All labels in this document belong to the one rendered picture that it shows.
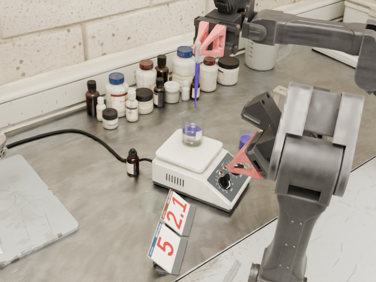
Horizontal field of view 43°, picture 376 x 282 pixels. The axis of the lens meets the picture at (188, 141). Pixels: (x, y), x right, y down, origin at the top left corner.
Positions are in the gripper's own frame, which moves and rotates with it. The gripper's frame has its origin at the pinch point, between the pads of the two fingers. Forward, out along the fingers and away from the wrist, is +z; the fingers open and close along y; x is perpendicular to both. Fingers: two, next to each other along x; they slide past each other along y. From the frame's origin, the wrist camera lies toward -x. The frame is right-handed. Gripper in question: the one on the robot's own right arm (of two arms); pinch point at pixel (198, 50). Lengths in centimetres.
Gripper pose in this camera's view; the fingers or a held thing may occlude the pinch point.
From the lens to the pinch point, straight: 98.1
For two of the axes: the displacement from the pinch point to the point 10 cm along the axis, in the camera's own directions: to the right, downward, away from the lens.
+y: 8.9, 2.9, -3.6
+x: -0.3, 8.2, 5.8
